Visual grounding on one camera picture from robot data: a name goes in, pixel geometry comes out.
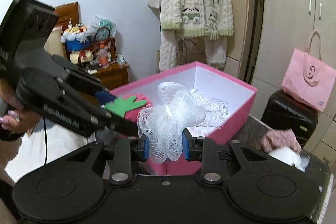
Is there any black suitcase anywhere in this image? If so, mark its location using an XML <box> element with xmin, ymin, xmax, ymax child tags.
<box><xmin>261</xmin><ymin>90</ymin><xmax>318</xmax><ymax>147</ymax></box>

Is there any cream fleece jacket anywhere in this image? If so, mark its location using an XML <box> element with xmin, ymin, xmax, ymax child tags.
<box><xmin>159</xmin><ymin>0</ymin><xmax>234</xmax><ymax>71</ymax></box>

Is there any white mesh bath pouf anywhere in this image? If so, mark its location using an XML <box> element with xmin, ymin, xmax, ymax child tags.
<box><xmin>137</xmin><ymin>82</ymin><xmax>228</xmax><ymax>164</ymax></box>

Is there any pink paper shopping bag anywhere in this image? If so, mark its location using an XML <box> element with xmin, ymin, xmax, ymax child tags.
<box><xmin>281</xmin><ymin>31</ymin><xmax>335</xmax><ymax>112</ymax></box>

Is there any orange drink bottle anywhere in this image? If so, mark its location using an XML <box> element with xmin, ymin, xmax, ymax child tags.
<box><xmin>99</xmin><ymin>44</ymin><xmax>109</xmax><ymax>68</ymax></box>

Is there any person left hand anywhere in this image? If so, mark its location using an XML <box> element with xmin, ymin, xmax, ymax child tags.
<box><xmin>1</xmin><ymin>79</ymin><xmax>42</xmax><ymax>134</ymax></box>

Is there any woven handbag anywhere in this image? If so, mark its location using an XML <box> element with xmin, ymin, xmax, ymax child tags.
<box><xmin>91</xmin><ymin>27</ymin><xmax>117</xmax><ymax>63</ymax></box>

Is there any wooden nightstand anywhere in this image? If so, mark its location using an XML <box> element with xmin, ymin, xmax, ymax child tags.
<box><xmin>93</xmin><ymin>63</ymin><xmax>130</xmax><ymax>90</ymax></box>

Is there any pink strawberry plush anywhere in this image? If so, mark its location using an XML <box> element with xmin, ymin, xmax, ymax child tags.
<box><xmin>104</xmin><ymin>94</ymin><xmax>152</xmax><ymax>122</ymax></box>

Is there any pink cardboard box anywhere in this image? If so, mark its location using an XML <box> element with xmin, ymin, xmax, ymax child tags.
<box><xmin>110</xmin><ymin>62</ymin><xmax>257</xmax><ymax>176</ymax></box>

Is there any beige wardrobe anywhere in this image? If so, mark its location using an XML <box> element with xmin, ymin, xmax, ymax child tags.
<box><xmin>223</xmin><ymin>0</ymin><xmax>336</xmax><ymax>162</ymax></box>

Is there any flower bouquet blue wrap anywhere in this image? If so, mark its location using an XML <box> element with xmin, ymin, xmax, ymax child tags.
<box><xmin>60</xmin><ymin>18</ymin><xmax>96</xmax><ymax>52</ymax></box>

